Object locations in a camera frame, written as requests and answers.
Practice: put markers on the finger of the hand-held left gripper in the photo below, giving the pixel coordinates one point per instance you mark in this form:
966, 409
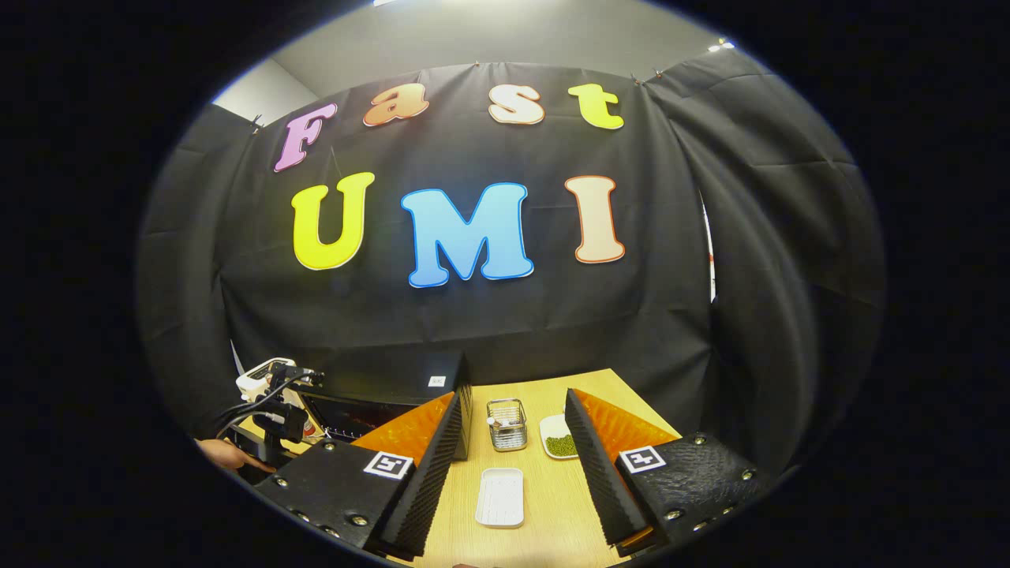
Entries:
304, 375

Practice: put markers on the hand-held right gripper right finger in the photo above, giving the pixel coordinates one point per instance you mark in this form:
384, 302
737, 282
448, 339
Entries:
604, 489

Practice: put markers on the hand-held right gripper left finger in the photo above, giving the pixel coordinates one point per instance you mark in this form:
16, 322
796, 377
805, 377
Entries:
426, 489

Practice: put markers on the black electric oven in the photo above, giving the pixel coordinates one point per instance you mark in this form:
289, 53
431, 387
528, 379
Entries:
394, 375

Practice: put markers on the pile of green beans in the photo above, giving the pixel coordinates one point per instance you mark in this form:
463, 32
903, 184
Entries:
560, 446

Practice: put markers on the white rectangular tray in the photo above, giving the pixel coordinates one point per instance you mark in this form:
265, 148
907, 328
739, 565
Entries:
500, 497

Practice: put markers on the white divided plate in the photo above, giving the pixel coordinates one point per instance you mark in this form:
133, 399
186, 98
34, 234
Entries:
552, 426

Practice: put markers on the black backdrop cloth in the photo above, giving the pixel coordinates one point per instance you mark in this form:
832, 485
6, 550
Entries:
473, 315

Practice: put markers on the small ceiling light panel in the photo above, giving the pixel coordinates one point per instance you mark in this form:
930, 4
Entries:
722, 46

